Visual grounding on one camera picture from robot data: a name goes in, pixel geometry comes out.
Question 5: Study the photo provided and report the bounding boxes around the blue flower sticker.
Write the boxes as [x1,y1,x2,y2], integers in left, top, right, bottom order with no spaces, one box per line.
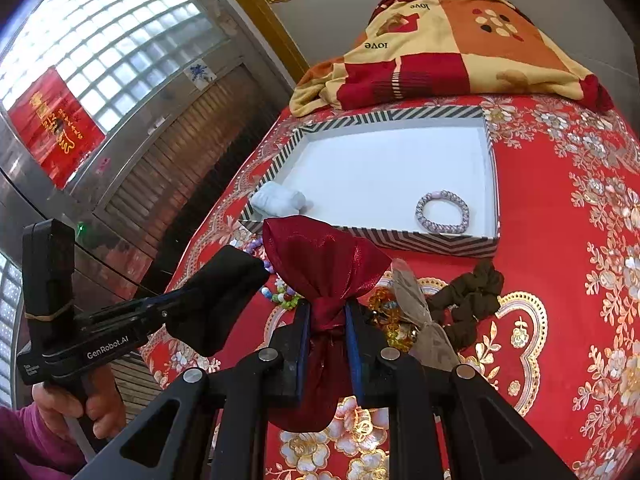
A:
[189,60,217,83]

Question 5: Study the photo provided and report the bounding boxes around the purple bead bracelet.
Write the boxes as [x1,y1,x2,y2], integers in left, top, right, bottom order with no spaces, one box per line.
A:
[244,237,278,276]

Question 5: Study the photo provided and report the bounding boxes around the white cable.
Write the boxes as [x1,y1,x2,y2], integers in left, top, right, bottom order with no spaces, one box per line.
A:
[64,414,97,462]

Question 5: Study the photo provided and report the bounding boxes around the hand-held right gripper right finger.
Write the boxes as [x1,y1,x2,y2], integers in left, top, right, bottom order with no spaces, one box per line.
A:
[344,301,576,480]

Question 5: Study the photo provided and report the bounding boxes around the white fluffy headband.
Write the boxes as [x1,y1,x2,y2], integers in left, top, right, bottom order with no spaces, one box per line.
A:
[249,181,307,216]

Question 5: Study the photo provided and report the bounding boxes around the red yellow patchwork blanket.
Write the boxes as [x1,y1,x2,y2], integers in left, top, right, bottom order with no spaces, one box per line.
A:
[289,0,616,113]

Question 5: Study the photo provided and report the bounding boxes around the red satin hair bow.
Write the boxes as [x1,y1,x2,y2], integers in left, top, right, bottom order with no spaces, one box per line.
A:
[261,216,393,433]

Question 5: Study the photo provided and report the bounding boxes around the person's left forearm purple sleeve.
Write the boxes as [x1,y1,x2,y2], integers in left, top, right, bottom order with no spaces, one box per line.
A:
[0,404,87,480]

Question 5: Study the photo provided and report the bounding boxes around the red paper poster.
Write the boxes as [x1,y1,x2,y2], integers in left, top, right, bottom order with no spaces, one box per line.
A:
[7,67,107,190]

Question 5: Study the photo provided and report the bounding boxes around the beige mesh hair bow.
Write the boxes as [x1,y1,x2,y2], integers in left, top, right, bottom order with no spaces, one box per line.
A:
[390,259,461,372]

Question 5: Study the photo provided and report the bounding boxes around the multicolour bead bracelet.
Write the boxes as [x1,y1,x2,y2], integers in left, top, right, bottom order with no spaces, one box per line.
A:
[260,277,303,311]

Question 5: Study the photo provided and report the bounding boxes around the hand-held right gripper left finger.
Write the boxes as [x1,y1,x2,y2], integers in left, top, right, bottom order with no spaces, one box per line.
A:
[75,302,313,480]

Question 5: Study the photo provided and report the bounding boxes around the orange crystal bracelet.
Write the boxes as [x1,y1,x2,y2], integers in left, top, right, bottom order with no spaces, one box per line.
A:
[369,287,421,353]

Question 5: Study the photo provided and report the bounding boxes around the wooden door frame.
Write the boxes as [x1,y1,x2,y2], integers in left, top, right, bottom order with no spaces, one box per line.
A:
[200,0,312,81]

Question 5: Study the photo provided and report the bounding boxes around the silver braided bracelet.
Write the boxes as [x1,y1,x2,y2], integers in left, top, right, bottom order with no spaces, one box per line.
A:
[415,191,472,235]

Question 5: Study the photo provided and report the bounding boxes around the striped box white inside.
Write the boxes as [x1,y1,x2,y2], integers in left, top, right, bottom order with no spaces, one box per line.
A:
[239,106,501,257]

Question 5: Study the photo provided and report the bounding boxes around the glass block window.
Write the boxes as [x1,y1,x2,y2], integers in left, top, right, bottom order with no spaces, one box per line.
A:
[0,0,226,133]

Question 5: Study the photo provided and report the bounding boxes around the metal shutter door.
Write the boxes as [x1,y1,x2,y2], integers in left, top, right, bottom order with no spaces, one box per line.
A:
[0,55,296,411]

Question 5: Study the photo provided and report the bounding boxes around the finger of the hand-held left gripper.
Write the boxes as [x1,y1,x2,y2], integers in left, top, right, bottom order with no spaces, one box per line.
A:
[134,290,201,314]
[75,307,173,337]

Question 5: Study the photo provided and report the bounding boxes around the red floral bedsheet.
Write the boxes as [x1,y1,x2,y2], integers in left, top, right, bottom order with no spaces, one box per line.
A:
[140,92,640,480]

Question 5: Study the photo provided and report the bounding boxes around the brown scrunchie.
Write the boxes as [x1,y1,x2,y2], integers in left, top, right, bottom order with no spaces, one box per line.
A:
[427,259,505,352]

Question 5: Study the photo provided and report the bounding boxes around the person's left hand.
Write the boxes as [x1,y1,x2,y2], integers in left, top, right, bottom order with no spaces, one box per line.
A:
[31,366,127,442]

